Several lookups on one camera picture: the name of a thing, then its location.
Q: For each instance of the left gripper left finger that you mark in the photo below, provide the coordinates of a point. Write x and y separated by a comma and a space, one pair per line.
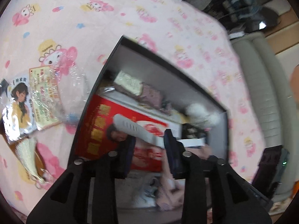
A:
85, 192

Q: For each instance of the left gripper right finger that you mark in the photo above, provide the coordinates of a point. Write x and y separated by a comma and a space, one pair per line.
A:
233, 199

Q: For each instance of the white slotted plastic piece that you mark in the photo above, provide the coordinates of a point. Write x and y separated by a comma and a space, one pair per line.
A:
133, 129

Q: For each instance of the white fluffy plush toy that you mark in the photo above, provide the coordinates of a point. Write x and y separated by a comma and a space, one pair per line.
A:
200, 117

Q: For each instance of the brown wooden comb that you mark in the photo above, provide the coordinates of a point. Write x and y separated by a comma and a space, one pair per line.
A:
21, 170

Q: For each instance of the red printed box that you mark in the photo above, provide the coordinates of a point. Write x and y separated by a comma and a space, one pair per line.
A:
107, 125

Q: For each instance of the black device green light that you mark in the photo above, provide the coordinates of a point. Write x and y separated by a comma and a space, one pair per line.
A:
271, 168

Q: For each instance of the cream white tassel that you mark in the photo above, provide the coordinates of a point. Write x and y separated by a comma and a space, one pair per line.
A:
27, 153

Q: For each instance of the cartoon girl sticker packet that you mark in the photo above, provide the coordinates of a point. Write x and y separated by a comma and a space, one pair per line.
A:
41, 98

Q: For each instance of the large black cardboard box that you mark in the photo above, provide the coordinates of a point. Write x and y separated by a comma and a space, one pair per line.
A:
178, 91

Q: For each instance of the grey leather sofa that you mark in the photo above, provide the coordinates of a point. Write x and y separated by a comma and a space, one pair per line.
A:
272, 100

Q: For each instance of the pink cartoon print blanket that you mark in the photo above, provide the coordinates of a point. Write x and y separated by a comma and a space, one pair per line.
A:
189, 39

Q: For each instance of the black glass tv stand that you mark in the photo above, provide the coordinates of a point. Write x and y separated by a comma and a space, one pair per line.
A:
239, 15

